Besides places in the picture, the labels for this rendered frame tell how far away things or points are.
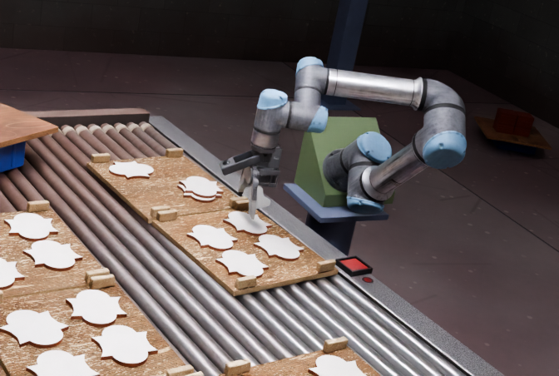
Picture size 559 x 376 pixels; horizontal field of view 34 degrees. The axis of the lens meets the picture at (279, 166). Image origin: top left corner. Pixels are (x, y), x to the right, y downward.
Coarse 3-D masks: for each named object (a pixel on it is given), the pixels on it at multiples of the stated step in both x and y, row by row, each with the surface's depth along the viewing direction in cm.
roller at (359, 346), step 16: (112, 128) 319; (128, 144) 308; (288, 288) 236; (304, 304) 230; (320, 304) 229; (320, 320) 225; (336, 320) 223; (352, 336) 218; (368, 352) 213; (384, 368) 208
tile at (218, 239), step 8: (192, 232) 249; (200, 232) 249; (208, 232) 250; (216, 232) 251; (224, 232) 252; (200, 240) 244; (208, 240) 245; (216, 240) 246; (224, 240) 247; (232, 240) 248; (200, 248) 242; (216, 248) 242; (224, 248) 243
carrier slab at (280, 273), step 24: (192, 216) 260; (216, 216) 263; (264, 216) 269; (192, 240) 246; (240, 240) 251; (216, 264) 236; (264, 264) 241; (288, 264) 243; (312, 264) 246; (264, 288) 230
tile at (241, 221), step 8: (232, 216) 262; (240, 216) 264; (248, 216) 264; (256, 216) 266; (232, 224) 258; (240, 224) 259; (248, 224) 260; (256, 224) 261; (264, 224) 262; (240, 232) 256; (248, 232) 255; (256, 232) 256; (264, 232) 257
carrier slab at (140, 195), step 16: (128, 160) 290; (144, 160) 293; (160, 160) 295; (176, 160) 298; (112, 176) 276; (160, 176) 283; (176, 176) 285; (208, 176) 290; (128, 192) 267; (144, 192) 269; (160, 192) 271; (176, 192) 274; (224, 192) 280; (144, 208) 259; (176, 208) 263; (192, 208) 265; (208, 208) 267; (224, 208) 269
